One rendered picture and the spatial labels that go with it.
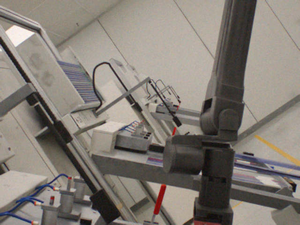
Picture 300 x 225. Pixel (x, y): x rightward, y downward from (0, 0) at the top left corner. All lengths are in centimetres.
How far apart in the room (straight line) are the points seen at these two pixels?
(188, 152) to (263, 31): 772
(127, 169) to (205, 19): 681
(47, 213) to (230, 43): 46
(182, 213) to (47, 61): 375
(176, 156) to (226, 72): 18
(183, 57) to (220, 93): 752
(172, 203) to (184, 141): 457
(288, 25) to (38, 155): 711
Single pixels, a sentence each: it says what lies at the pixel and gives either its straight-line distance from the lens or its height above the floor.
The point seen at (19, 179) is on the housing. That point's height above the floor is 126.
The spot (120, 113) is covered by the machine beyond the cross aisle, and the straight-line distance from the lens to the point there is 539.
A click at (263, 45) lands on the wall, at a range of 856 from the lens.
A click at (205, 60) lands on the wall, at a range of 845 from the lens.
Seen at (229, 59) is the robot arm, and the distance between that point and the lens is 96.
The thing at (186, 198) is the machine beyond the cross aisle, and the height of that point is 26.
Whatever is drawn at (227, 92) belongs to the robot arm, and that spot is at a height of 117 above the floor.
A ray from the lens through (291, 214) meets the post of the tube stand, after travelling 138.
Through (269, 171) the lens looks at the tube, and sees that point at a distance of 136.
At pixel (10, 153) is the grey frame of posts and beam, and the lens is 112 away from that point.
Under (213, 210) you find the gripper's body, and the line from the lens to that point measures 92.
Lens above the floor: 123
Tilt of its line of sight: level
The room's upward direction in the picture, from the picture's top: 34 degrees counter-clockwise
